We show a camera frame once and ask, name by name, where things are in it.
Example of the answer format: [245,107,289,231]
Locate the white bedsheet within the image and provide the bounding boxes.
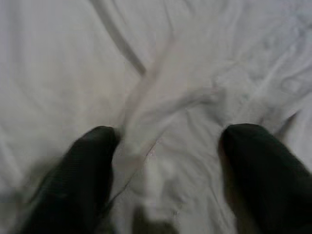
[0,0,312,234]

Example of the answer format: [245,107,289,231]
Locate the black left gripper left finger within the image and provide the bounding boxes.
[21,125,120,234]

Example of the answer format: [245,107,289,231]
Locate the white crumpled cloth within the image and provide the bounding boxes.
[120,36,234,221]

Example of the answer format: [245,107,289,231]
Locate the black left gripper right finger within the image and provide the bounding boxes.
[218,123,312,234]

